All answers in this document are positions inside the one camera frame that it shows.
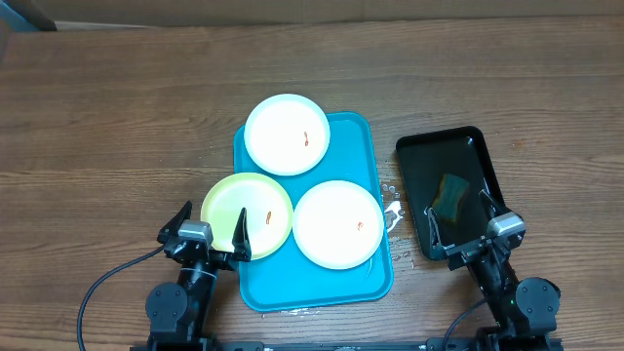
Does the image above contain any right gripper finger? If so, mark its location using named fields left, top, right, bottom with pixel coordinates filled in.
left=426, top=208, right=445, bottom=260
left=479, top=189, right=510, bottom=223

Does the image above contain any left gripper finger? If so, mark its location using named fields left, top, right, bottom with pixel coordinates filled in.
left=157, top=201, right=192, bottom=244
left=232, top=208, right=252, bottom=262

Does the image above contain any green and yellow sponge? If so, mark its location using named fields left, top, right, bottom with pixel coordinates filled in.
left=431, top=174, right=470, bottom=223

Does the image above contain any yellow-green plate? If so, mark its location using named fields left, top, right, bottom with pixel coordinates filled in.
left=201, top=173, right=293, bottom=260

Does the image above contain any white pink plate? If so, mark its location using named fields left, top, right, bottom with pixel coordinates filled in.
left=292, top=180, right=384, bottom=270

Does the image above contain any light blue plate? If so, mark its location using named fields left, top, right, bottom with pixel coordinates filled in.
left=244, top=94, right=331, bottom=176

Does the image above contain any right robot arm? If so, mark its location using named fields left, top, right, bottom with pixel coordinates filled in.
left=426, top=190, right=563, bottom=350

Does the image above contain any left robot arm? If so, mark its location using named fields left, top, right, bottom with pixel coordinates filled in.
left=145, top=202, right=252, bottom=351

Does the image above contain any teal plastic tray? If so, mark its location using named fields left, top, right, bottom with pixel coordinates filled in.
left=239, top=111, right=394, bottom=312

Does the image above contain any black plastic tray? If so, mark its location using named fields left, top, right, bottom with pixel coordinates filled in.
left=396, top=126, right=504, bottom=260

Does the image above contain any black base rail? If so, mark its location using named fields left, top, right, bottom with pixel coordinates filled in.
left=130, top=336, right=565, bottom=351

